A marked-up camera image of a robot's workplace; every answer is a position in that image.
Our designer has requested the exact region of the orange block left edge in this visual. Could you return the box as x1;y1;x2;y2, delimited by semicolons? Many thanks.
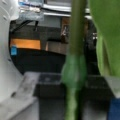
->
10;39;41;50

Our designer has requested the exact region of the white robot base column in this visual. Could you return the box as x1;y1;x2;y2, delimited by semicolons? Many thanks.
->
0;0;23;102

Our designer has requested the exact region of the red tulip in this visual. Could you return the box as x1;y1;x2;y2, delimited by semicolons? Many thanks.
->
62;0;120;120

